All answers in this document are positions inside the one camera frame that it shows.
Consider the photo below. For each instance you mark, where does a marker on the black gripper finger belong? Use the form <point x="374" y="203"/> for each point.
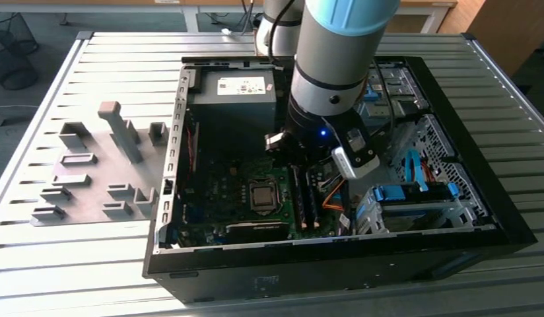
<point x="276" y="143"/>

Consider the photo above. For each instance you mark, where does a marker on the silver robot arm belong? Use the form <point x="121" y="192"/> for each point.
<point x="333" y="66"/>

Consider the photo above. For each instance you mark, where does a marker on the grey power supply unit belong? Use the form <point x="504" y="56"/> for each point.
<point x="258" y="97"/>

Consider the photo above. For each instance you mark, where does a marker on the silver CPU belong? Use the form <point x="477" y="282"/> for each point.
<point x="262" y="196"/>

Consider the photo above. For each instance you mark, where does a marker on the tall grey drive cage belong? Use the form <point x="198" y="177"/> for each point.
<point x="374" y="114"/>

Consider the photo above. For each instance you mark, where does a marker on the green motherboard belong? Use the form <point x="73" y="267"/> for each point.
<point x="222" y="185"/>

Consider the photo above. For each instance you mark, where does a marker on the blue plastic disk carrier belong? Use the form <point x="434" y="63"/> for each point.
<point x="372" y="95"/>

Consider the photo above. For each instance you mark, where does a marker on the black graphics card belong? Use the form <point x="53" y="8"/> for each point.
<point x="258" y="231"/>

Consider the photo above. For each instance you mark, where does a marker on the blue carrier with black disk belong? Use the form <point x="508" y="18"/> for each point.
<point x="392" y="193"/>

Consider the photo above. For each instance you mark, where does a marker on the low grey disk bay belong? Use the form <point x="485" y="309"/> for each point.
<point x="412" y="207"/>

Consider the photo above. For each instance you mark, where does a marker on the black PC case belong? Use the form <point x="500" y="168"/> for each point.
<point x="342" y="264"/>

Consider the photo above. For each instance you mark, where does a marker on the grey parts rack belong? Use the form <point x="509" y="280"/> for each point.
<point x="86" y="208"/>

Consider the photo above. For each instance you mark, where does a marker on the brown wooden cabinet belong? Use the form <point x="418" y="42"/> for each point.
<point x="509" y="33"/>

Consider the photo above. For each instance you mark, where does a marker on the black mesh wastebasket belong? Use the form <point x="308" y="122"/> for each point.
<point x="11" y="66"/>

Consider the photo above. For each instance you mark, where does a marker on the black camera bracket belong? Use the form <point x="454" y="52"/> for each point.
<point x="342" y="123"/>

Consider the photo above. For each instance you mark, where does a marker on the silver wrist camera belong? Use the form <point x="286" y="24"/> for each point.
<point x="357" y="162"/>

